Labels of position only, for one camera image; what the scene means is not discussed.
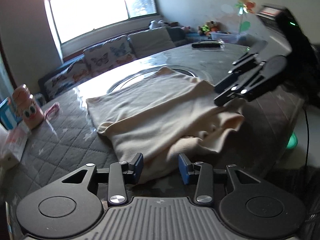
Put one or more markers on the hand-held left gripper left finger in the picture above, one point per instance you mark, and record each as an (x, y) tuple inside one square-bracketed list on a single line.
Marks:
[(138, 167)]

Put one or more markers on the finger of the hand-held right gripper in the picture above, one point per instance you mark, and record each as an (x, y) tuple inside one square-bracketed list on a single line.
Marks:
[(246, 56), (225, 97)]

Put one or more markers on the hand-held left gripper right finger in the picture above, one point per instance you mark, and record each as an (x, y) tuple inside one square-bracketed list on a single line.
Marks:
[(183, 168)]

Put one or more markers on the cream sweatshirt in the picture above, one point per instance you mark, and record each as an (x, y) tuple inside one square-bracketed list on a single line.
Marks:
[(155, 110)]

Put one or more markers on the clear plastic storage box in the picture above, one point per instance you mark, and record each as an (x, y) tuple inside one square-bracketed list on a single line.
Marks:
[(230, 38)]

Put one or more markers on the black remote control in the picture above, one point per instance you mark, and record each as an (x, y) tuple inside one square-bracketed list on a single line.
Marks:
[(205, 44)]

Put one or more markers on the brown plush bear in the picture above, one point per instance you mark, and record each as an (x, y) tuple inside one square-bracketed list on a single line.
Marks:
[(215, 25)]

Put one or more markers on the flower pinwheel decoration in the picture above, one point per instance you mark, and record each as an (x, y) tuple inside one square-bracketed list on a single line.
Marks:
[(243, 10)]

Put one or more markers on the pink plush toy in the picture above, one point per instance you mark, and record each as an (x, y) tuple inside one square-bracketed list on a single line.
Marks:
[(185, 28)]

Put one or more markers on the dark blue sofa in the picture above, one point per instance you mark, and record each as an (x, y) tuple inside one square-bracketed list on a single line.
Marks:
[(180, 33)]

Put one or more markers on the green round object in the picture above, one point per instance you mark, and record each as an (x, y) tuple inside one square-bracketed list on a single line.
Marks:
[(292, 141)]

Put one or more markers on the grey quilted table cover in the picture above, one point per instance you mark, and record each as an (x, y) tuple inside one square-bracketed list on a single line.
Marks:
[(65, 145)]

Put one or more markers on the plain beige cushion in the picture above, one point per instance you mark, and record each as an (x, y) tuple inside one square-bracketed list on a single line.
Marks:
[(151, 41)]

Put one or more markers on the white plush toy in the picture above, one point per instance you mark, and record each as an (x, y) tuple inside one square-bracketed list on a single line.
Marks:
[(155, 24)]

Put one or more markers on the small butterfly print cushion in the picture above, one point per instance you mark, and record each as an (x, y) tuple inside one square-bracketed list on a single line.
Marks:
[(67, 78)]

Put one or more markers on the pink cartoon-face bottle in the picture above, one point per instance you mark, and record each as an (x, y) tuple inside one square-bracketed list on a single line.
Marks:
[(28, 110)]

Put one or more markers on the white tissue box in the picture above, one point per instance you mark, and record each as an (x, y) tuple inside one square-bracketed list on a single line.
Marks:
[(12, 145)]

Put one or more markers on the blue cabinet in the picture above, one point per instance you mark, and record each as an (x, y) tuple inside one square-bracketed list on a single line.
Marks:
[(8, 112)]

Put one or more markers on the window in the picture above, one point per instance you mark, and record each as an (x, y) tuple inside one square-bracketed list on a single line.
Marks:
[(100, 7)]

